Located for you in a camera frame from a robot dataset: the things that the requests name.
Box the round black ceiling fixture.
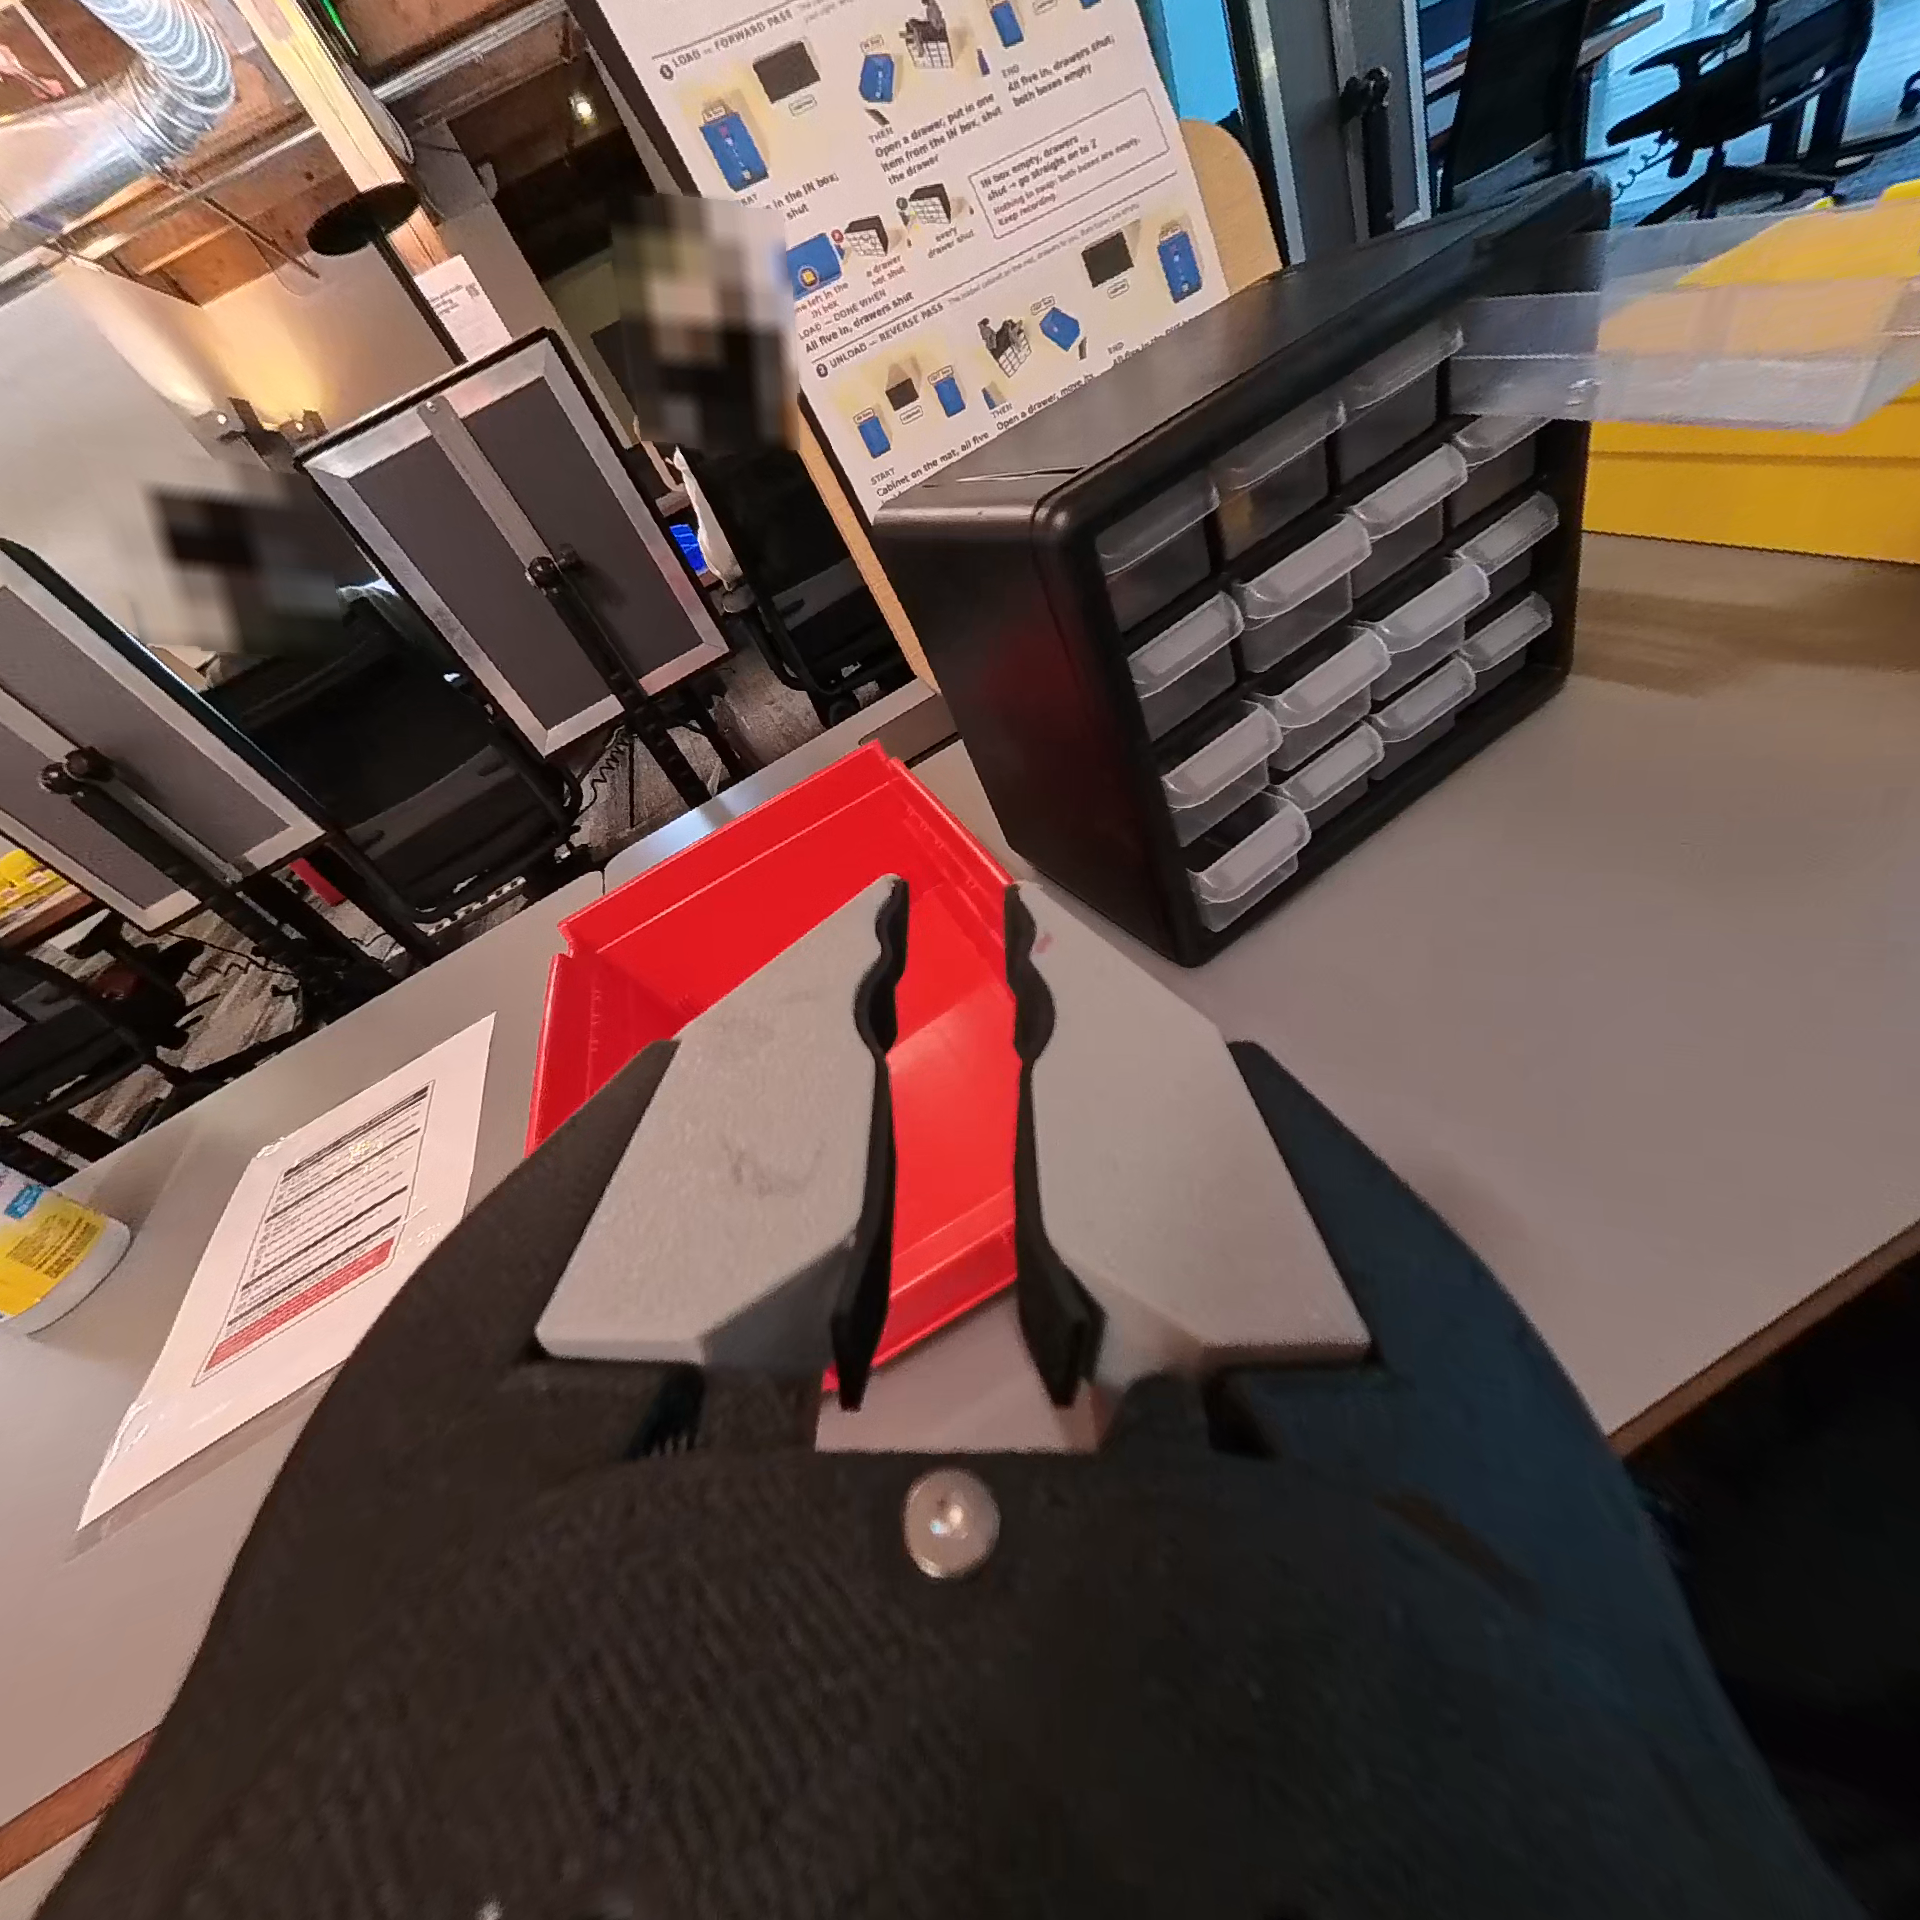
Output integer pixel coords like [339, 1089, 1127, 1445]
[311, 186, 416, 258]

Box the black panel on stand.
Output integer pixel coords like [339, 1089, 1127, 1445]
[0, 540, 328, 935]
[300, 330, 734, 811]

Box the instruction poster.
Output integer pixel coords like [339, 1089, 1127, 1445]
[592, 0, 1236, 528]

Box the wooden board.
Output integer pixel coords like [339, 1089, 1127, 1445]
[1175, 120, 1287, 297]

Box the yellow plastic bin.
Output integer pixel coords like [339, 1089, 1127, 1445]
[1586, 194, 1920, 536]

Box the red plastic bin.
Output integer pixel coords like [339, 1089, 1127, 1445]
[523, 741, 1040, 1374]

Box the clear plastic drawer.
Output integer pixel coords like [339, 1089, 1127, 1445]
[1446, 209, 1920, 437]

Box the yellow label container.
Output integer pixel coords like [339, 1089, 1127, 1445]
[0, 1170, 134, 1337]

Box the black drawer cabinet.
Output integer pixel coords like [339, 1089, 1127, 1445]
[874, 171, 1614, 969]

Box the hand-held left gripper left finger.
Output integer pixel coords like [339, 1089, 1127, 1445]
[534, 874, 911, 1412]

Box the silver air duct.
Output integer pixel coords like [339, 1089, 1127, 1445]
[0, 0, 246, 203]

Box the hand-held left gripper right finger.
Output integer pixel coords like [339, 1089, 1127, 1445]
[999, 882, 1375, 1412]

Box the printed instruction sheet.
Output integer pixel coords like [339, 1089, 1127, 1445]
[78, 1014, 498, 1541]

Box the white wall notice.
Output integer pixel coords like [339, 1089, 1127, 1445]
[409, 253, 499, 364]

